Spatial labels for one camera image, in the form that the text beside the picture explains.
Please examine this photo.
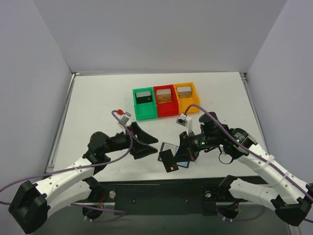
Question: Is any black VIP card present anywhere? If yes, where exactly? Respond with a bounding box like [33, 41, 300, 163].
[159, 149, 179, 173]

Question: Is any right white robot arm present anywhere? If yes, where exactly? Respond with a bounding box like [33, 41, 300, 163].
[174, 112, 313, 226]

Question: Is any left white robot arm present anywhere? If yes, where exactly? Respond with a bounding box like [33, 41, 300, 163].
[8, 122, 158, 234]

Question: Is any black card stack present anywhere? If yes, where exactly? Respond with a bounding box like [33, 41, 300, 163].
[135, 91, 153, 104]

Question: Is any brown card stack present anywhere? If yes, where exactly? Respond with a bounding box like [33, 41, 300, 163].
[156, 89, 172, 104]

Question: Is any green plastic bin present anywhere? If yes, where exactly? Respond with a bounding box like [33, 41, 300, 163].
[133, 87, 157, 121]

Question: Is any red plastic bin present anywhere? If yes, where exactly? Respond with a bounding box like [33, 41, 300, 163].
[153, 84, 179, 118]

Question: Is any orange plastic bin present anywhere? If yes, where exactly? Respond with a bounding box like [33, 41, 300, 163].
[173, 82, 200, 115]

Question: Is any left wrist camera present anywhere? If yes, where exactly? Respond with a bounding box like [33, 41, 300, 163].
[120, 112, 132, 125]

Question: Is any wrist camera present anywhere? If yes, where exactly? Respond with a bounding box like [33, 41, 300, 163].
[176, 113, 193, 135]
[120, 112, 132, 125]

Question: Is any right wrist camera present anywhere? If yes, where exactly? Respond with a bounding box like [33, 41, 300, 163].
[176, 113, 193, 135]

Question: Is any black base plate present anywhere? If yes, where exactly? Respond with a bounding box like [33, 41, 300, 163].
[83, 178, 237, 216]

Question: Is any aluminium frame rail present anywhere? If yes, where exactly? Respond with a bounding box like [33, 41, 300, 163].
[45, 73, 76, 173]

